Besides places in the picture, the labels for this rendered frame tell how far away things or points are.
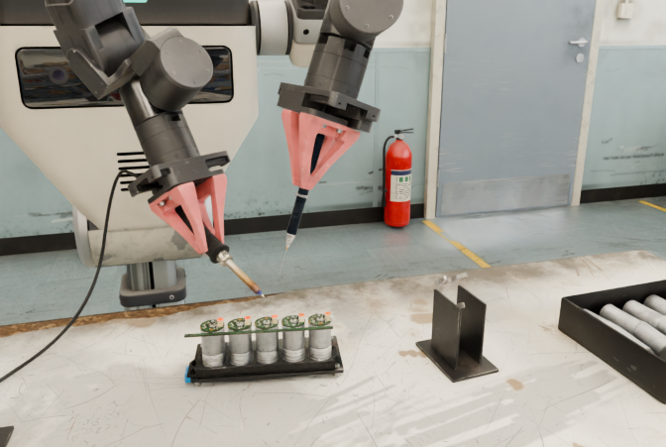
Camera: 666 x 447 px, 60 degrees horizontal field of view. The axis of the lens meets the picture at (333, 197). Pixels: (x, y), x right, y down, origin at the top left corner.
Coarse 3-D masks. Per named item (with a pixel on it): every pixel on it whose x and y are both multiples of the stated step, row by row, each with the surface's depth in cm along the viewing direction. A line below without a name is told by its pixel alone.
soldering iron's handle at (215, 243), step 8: (152, 192) 69; (176, 208) 66; (184, 216) 66; (192, 232) 65; (208, 232) 65; (208, 240) 64; (216, 240) 64; (208, 248) 63; (216, 248) 63; (224, 248) 64; (208, 256) 64; (216, 256) 63
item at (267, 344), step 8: (256, 328) 60; (272, 328) 60; (256, 336) 61; (264, 336) 60; (272, 336) 60; (256, 344) 61; (264, 344) 60; (272, 344) 60; (256, 352) 61; (264, 352) 60; (272, 352) 61; (264, 360) 61; (272, 360) 61
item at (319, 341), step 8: (320, 320) 61; (312, 336) 61; (320, 336) 61; (328, 336) 61; (312, 344) 61; (320, 344) 61; (328, 344) 61; (312, 352) 61; (320, 352) 61; (328, 352) 62; (320, 360) 61
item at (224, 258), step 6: (222, 252) 63; (216, 258) 63; (222, 258) 63; (228, 258) 63; (222, 264) 63; (228, 264) 63; (234, 264) 63; (234, 270) 62; (240, 270) 62; (240, 276) 62; (246, 276) 62; (246, 282) 62; (252, 282) 61; (252, 288) 61; (258, 288) 61
